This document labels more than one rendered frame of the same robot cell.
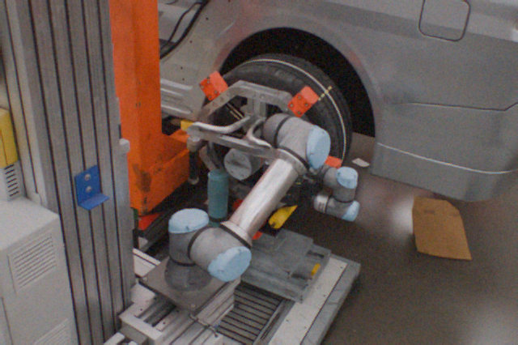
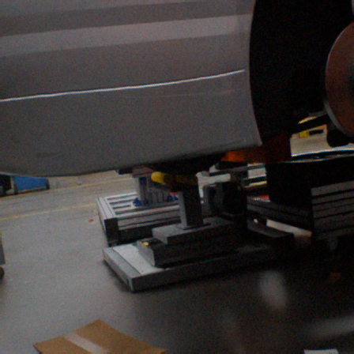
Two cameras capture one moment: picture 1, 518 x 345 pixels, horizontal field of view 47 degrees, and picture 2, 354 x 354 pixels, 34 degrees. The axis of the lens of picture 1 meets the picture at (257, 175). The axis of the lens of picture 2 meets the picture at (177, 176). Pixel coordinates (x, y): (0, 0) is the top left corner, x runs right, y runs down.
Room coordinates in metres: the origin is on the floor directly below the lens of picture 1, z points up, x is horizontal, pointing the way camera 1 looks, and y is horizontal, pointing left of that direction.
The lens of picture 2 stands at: (4.68, -2.21, 0.82)
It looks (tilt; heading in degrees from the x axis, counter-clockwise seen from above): 6 degrees down; 138
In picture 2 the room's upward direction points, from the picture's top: 8 degrees counter-clockwise
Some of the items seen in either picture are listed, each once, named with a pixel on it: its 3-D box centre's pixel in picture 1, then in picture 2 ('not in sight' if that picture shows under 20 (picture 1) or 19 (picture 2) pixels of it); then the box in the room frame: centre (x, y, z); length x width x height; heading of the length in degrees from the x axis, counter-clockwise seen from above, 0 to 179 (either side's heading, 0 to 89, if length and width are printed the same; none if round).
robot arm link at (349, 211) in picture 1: (342, 206); not in sight; (1.79, -0.32, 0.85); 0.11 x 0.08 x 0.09; 65
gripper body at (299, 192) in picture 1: (302, 193); not in sight; (1.85, -0.17, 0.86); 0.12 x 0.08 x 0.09; 65
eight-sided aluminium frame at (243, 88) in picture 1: (256, 147); not in sight; (2.20, 0.01, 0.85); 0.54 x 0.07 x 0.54; 65
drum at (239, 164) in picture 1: (249, 155); not in sight; (2.13, 0.04, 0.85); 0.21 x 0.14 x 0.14; 155
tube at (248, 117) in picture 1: (223, 113); not in sight; (2.13, 0.15, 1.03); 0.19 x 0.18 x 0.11; 155
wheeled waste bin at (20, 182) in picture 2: not in sight; (27, 161); (-3.79, 2.19, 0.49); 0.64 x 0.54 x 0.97; 155
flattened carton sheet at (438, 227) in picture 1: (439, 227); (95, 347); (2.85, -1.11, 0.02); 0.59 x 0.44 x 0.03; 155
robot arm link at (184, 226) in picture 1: (189, 234); not in sight; (1.40, 0.19, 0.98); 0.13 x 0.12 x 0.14; 49
